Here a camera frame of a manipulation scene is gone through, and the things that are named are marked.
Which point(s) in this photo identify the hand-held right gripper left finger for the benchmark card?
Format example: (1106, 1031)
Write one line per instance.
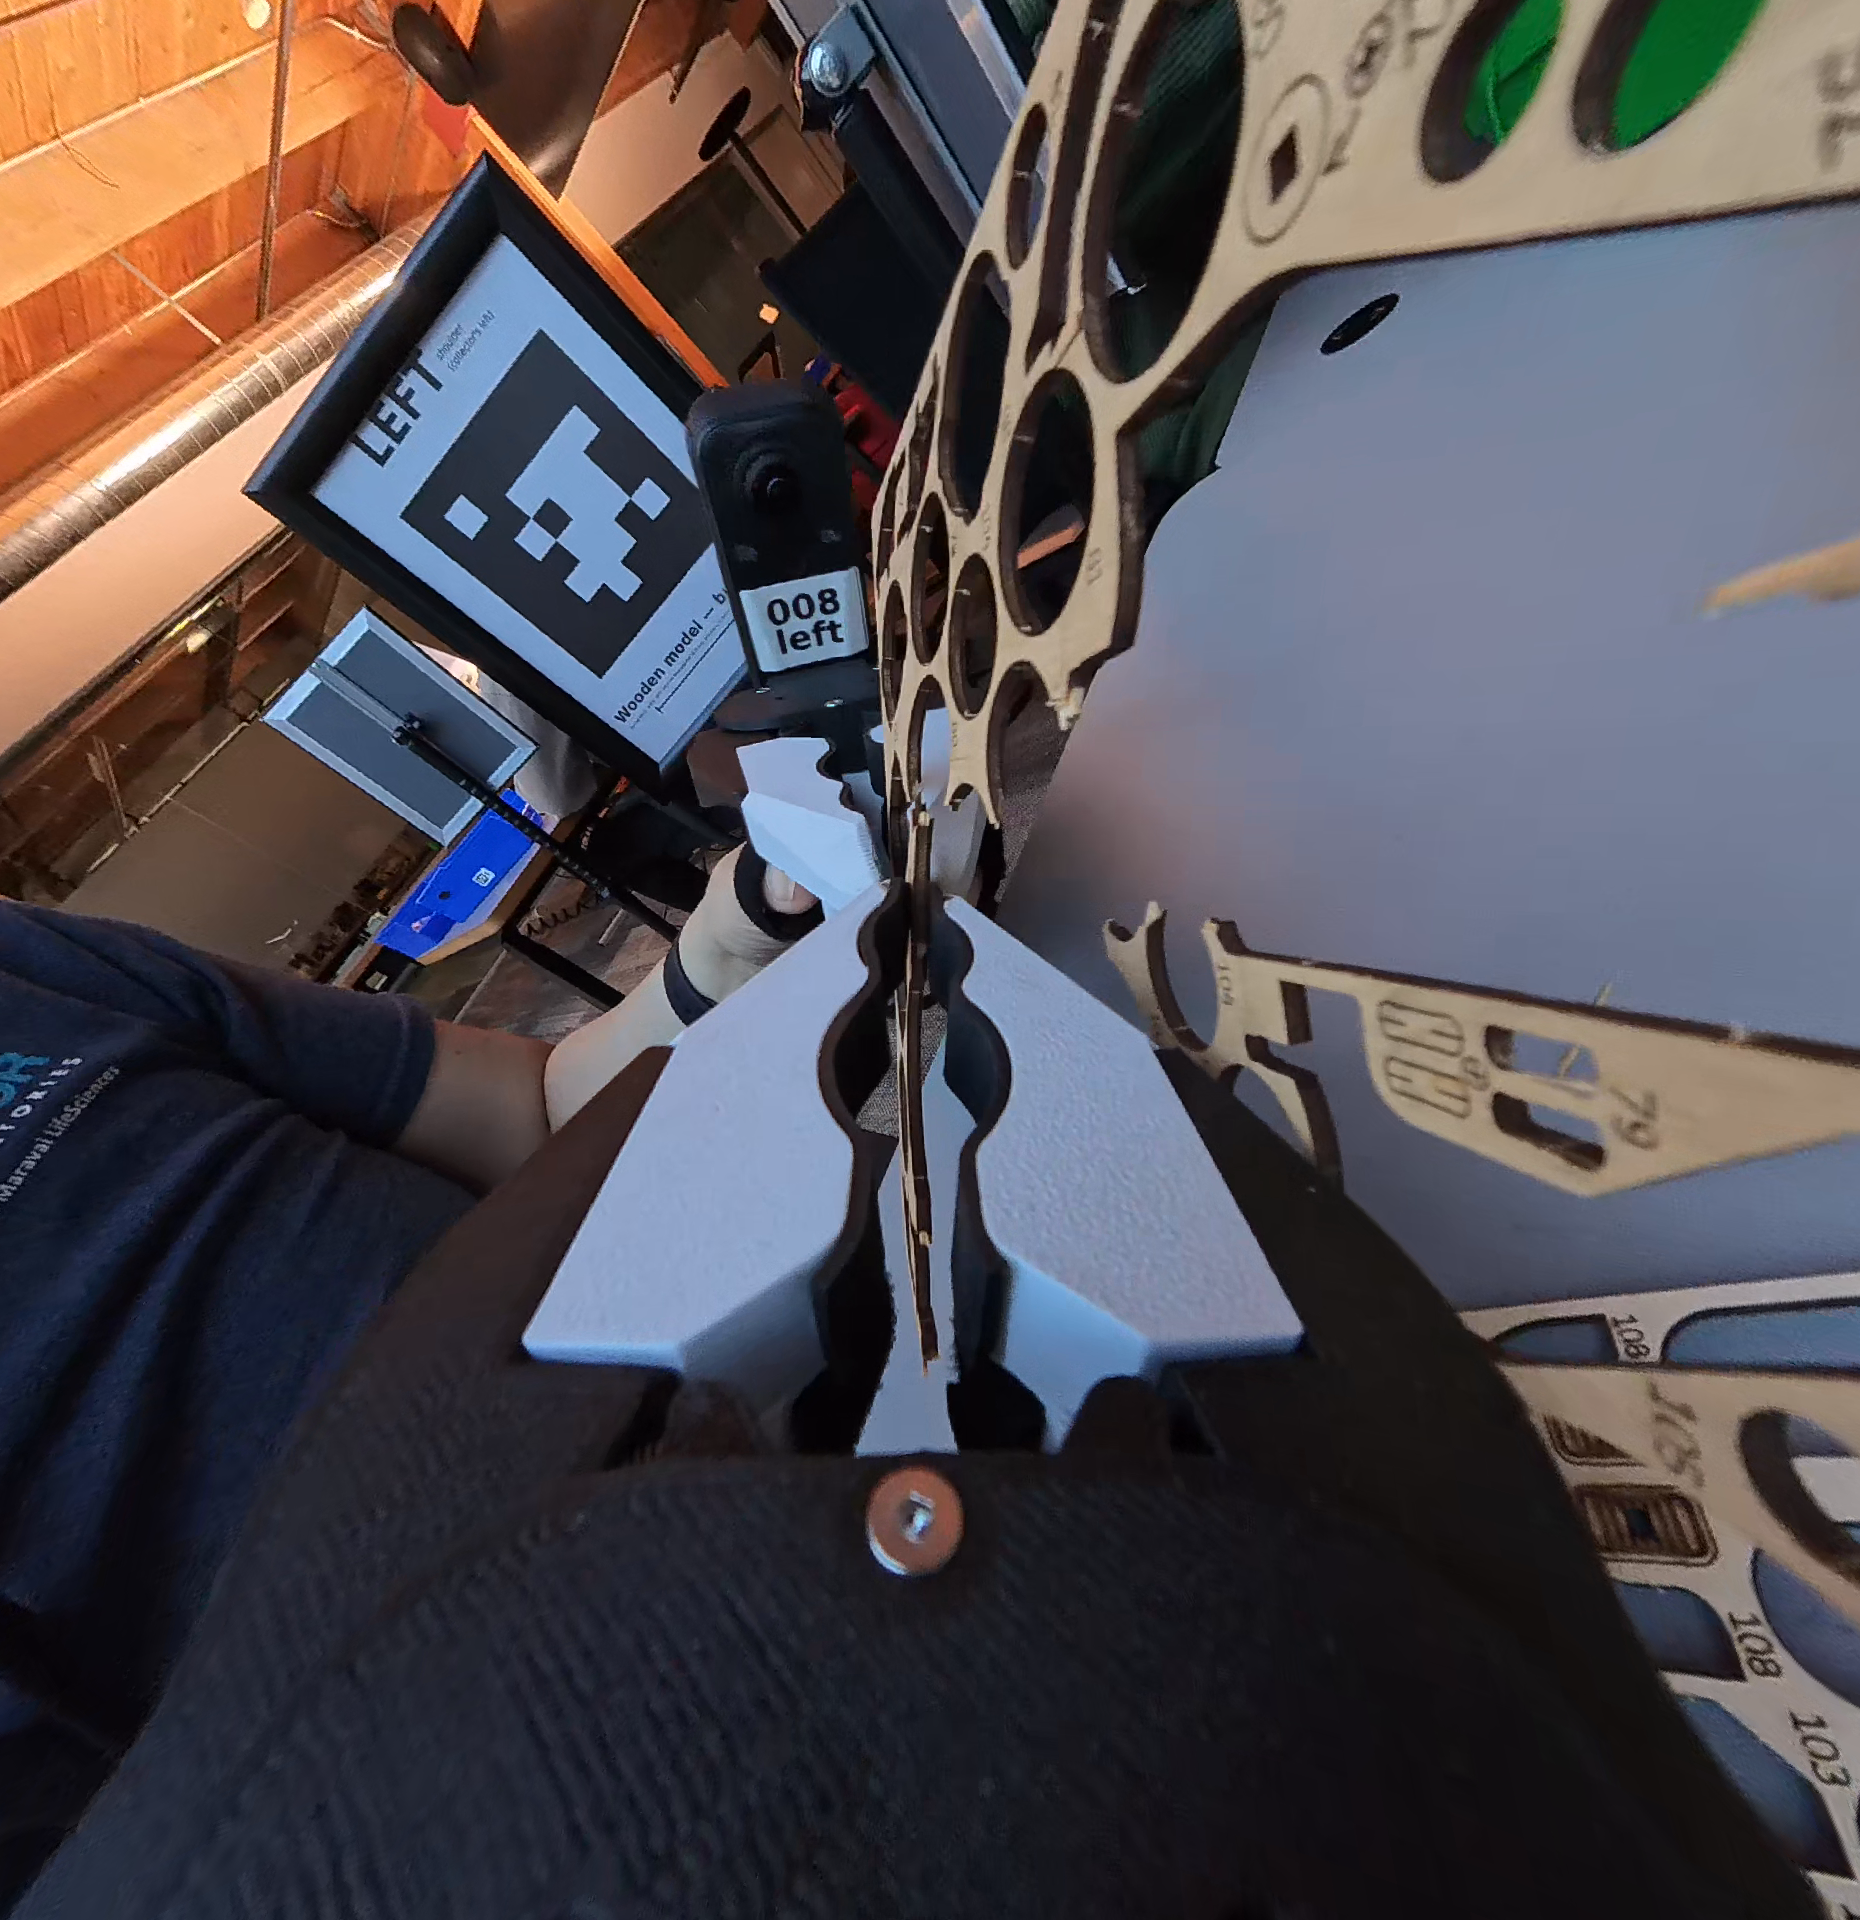
(690, 1170)

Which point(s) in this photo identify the person's left forearm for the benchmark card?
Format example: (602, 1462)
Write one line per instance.
(481, 1110)

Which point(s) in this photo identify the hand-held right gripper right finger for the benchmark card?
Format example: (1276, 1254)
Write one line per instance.
(1140, 1185)

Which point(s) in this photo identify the wooden sheet with round holes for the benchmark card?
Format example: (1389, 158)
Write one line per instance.
(1381, 211)

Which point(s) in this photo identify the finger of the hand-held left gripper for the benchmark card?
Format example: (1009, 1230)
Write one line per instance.
(962, 849)
(811, 841)

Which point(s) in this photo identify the grey framed panel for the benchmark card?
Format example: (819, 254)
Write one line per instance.
(374, 705)

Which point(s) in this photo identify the person's navy shirt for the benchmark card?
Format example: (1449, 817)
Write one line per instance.
(151, 1200)

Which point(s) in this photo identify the silver ventilation duct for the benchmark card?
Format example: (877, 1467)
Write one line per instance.
(194, 434)

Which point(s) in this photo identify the wooden parts sheet frame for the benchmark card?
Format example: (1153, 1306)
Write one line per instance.
(1665, 1514)

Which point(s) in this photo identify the small wooden part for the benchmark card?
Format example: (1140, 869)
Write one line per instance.
(1815, 579)

